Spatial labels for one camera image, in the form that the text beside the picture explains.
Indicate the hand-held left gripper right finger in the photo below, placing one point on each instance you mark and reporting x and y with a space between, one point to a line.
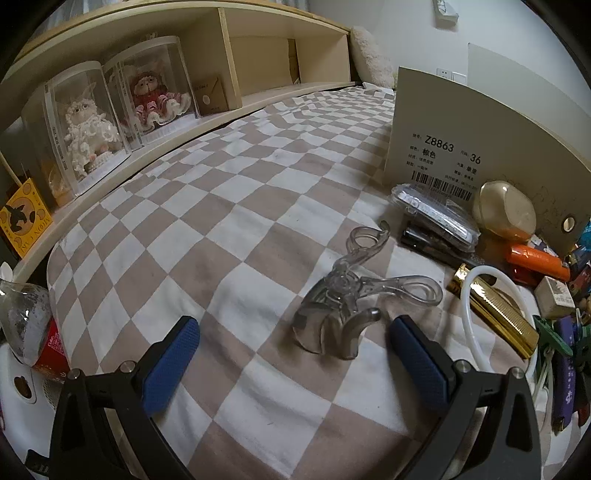
420 364

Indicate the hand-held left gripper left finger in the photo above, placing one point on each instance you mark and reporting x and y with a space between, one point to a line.
171 364

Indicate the clear eyelash curler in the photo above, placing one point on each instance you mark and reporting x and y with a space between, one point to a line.
332 295

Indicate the white shoe box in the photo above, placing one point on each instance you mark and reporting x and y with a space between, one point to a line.
438 115

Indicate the gold comb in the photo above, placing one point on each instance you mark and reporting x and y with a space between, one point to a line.
498 309

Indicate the black flat case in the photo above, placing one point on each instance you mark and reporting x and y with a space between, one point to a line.
429 243

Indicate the green clothespin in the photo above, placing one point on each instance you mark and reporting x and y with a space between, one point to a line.
551 334

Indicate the white plastic device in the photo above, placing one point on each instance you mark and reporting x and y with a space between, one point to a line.
23 392

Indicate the small white box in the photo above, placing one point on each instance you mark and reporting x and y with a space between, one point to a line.
556 295

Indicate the clear plastic case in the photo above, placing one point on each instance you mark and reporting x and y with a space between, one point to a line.
434 212

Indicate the clear glass bulb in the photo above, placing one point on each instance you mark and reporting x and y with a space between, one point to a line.
23 318

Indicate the orange lighter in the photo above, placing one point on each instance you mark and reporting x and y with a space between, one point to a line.
535 261

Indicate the beige earbud case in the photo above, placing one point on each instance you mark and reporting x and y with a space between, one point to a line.
503 210

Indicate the yellow black box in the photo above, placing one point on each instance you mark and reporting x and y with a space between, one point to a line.
23 217

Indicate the white dress doll box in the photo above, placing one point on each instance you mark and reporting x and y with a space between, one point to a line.
83 129

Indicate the red dress doll box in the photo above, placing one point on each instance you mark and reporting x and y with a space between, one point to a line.
152 92

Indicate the beige envelope box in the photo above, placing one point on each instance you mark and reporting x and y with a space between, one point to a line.
214 94

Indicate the white crumpled paper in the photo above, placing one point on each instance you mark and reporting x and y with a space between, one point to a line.
378 90

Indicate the white fluffy pillow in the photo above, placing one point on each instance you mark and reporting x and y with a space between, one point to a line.
369 55

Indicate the wooden bedside shelf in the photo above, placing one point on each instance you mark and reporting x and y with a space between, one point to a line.
258 50

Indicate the brown cardboard piece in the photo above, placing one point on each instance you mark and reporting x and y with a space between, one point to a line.
292 60

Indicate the white wall switch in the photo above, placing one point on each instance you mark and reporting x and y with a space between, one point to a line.
459 78

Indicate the white wall socket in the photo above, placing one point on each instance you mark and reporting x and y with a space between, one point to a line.
443 74

